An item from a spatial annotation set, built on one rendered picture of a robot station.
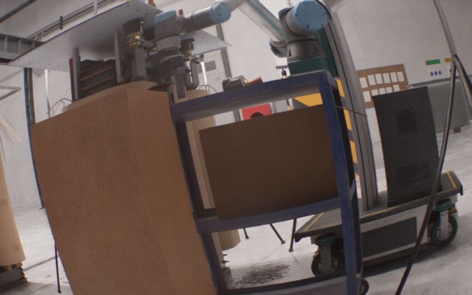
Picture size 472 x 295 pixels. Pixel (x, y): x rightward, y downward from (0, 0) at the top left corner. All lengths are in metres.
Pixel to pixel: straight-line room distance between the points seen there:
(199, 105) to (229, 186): 0.26
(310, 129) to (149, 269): 0.74
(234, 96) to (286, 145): 0.21
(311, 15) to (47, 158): 1.39
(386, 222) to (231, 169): 0.90
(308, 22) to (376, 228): 0.96
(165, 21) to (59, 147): 0.83
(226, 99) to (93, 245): 0.69
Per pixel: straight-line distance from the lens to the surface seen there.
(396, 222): 2.36
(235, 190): 1.74
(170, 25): 1.93
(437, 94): 10.64
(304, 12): 2.25
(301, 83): 1.61
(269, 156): 1.70
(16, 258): 3.49
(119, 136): 1.18
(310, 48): 2.40
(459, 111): 10.79
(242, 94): 1.64
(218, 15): 1.96
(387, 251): 2.39
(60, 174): 1.29
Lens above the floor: 0.75
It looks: level
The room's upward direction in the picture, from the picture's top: 12 degrees counter-clockwise
